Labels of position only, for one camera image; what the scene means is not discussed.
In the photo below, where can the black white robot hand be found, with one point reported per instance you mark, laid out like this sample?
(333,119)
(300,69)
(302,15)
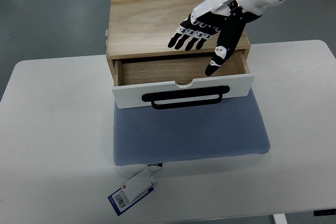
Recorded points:
(227,18)

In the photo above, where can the black drawer handle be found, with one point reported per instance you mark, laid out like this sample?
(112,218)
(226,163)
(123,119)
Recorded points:
(183,94)

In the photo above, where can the white drawer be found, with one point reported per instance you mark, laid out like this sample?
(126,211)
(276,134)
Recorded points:
(135,77)

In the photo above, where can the wooden drawer cabinet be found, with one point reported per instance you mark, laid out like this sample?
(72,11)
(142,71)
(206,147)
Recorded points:
(143,28)

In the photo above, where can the blue foam cushion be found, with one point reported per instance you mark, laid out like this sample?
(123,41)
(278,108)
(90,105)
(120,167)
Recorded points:
(233,127)

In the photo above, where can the white blue product tag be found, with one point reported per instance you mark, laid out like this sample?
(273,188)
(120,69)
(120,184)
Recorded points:
(132,191)

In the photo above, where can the white table leg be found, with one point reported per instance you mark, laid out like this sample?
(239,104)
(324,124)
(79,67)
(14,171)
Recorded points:
(280,219)

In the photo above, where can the black table edge controller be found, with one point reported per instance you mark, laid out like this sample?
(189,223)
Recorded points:
(324,212)

